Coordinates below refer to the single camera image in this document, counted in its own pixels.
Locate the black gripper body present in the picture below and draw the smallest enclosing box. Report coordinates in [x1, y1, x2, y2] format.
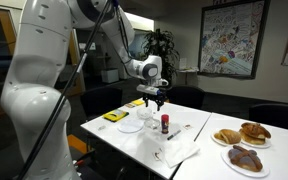
[142, 90, 168, 102]

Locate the clear glass lid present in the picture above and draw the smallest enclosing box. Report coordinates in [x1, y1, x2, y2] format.
[143, 117, 161, 130]

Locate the clear glass bowl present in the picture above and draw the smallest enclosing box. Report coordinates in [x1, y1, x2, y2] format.
[136, 107, 154, 120]

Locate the clear plastic lid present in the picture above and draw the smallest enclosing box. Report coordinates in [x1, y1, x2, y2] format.
[117, 119, 145, 134]

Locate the small yellow marker box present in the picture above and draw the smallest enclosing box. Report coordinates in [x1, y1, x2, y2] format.
[124, 99, 146, 109]

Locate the red spray can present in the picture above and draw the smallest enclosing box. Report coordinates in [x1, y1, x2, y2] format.
[160, 113, 170, 135]

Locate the black office chair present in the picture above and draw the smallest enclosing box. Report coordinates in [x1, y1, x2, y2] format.
[248, 103, 288, 134]
[79, 86, 124, 123]
[166, 85, 206, 110]

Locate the black marker pen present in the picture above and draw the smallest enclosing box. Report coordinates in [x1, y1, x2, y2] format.
[166, 129, 182, 141]

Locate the yellow black box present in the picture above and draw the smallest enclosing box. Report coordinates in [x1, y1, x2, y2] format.
[102, 108, 130, 123]

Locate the small side table with papers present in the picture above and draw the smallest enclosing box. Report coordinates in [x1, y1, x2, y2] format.
[177, 58, 200, 87]

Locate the white storage box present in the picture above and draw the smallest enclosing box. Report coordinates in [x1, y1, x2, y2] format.
[100, 68, 120, 84]

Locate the green potted plant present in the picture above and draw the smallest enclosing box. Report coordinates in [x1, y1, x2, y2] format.
[142, 28, 181, 86]

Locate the white paper sheet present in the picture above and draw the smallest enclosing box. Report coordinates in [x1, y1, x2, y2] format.
[157, 138, 201, 169]

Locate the white plate under tan pastry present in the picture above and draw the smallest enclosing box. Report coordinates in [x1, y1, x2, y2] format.
[210, 129, 243, 148]

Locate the tan folded pastry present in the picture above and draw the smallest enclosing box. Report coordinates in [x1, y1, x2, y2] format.
[213, 128, 242, 145]

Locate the black slanted tripod pole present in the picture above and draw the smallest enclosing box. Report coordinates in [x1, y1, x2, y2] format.
[17, 0, 113, 180]

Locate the white plate under chocolate bun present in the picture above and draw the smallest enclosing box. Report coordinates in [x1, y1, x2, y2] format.
[220, 148, 271, 179]

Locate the large framed map poster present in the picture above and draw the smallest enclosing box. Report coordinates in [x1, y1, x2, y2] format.
[197, 0, 272, 80]

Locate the brown crossed bread bun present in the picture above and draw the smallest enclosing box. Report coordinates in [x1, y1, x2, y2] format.
[238, 122, 272, 146]

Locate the chocolate crossed bread bun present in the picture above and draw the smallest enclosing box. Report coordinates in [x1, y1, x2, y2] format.
[227, 144, 264, 173]

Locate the white plate under brown bun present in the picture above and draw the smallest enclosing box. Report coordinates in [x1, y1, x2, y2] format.
[240, 138, 272, 150]

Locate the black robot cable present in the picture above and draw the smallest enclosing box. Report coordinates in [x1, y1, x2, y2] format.
[113, 1, 135, 66]

